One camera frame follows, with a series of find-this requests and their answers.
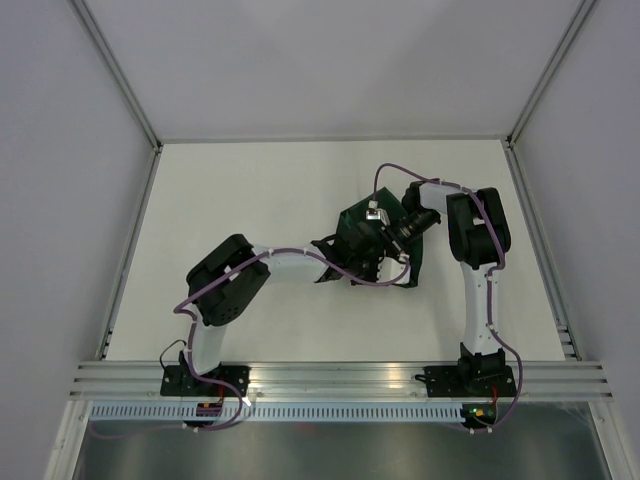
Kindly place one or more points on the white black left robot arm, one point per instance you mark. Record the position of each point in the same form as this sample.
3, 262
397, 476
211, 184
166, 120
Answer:
221, 286

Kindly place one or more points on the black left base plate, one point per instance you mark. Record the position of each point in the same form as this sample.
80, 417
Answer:
177, 381

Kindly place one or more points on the aluminium frame rail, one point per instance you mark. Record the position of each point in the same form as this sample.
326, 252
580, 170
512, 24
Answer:
543, 381

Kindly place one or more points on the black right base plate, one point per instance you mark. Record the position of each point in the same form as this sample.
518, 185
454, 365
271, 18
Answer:
447, 382

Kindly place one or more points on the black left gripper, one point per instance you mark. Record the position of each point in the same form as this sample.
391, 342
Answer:
375, 257

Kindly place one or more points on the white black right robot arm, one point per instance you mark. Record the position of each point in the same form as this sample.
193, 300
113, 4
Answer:
479, 238

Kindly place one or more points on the white slotted cable duct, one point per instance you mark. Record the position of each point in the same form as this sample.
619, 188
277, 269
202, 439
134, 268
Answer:
281, 411

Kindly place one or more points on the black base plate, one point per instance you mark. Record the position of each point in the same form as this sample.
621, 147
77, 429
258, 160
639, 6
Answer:
447, 382
177, 381

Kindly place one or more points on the green cloth napkin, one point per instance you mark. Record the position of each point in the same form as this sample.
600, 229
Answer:
396, 209

